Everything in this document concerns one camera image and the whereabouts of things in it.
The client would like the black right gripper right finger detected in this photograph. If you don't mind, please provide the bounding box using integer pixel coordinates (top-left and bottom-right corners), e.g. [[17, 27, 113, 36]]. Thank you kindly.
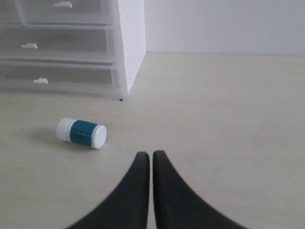
[[152, 150, 244, 229]]

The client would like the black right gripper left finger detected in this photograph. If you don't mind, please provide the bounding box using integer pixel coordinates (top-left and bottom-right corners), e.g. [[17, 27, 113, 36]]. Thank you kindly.
[[69, 152, 150, 229]]

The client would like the white bottle teal label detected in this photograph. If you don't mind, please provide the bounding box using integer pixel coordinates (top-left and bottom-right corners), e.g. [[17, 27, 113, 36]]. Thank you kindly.
[[56, 118, 107, 149]]

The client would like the clear plastic storage box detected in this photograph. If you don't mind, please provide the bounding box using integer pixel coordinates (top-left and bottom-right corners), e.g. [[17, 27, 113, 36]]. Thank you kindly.
[[0, 60, 127, 98], [0, 28, 118, 63]]

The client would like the white plastic drawer cabinet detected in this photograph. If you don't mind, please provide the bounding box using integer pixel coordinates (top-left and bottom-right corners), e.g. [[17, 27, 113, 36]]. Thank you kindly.
[[0, 0, 146, 99]]

